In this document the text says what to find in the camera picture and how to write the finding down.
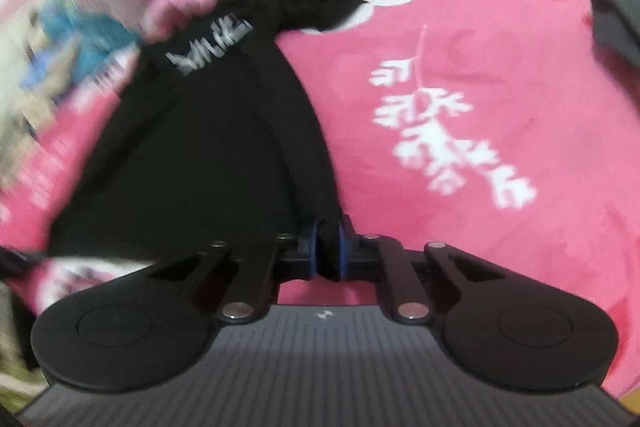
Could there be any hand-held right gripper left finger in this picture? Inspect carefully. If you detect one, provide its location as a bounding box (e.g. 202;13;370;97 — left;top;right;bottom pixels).
150;219;321;324

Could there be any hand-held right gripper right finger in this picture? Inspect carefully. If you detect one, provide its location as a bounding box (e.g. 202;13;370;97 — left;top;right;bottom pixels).
337;214;506;324

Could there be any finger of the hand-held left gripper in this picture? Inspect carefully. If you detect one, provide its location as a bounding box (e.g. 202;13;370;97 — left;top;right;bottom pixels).
0;246;43;280

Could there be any black printed t-shirt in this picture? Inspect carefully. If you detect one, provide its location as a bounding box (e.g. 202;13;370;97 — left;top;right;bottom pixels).
47;0;361;283

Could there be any beige cloth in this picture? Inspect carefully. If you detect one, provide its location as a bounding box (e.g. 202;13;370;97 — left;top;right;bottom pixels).
0;7;66;188

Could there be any pink floral blanket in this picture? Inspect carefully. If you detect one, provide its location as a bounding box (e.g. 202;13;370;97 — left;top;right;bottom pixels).
0;0;640;403

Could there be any blue floral quilt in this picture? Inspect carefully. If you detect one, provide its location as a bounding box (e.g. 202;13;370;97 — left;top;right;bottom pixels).
20;0;146;88

